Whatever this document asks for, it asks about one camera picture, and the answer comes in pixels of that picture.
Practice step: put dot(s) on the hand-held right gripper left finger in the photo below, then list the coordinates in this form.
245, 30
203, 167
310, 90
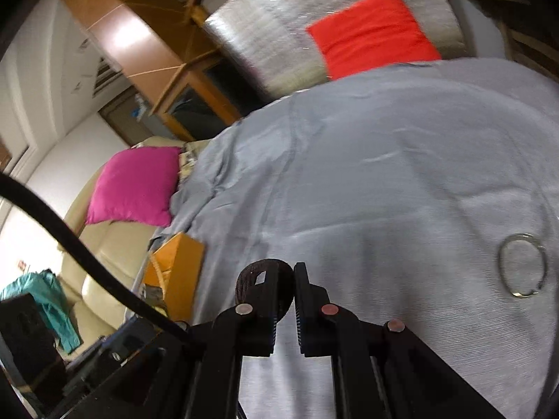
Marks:
262, 327

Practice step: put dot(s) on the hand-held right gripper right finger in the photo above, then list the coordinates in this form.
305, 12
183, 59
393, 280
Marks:
312, 314

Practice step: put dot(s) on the orange cardboard box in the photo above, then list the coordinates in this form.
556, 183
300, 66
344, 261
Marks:
183, 270

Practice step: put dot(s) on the teal cloth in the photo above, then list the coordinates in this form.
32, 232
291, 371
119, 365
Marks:
52, 305

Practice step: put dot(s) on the beige leather sofa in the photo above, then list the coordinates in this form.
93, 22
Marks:
105, 262

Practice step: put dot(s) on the grey blanket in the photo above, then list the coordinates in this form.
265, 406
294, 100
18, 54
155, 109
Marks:
371, 161

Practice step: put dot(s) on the pink cushion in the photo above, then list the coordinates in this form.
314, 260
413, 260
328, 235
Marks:
131, 187

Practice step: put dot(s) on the wooden cabinet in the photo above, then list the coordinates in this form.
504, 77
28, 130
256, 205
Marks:
209, 96

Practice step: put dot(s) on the silver foil mat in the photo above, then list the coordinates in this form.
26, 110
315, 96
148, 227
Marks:
262, 35

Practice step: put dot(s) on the red cushion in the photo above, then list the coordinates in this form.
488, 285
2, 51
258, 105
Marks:
371, 30

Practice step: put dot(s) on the wooden shelf table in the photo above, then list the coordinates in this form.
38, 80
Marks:
524, 39

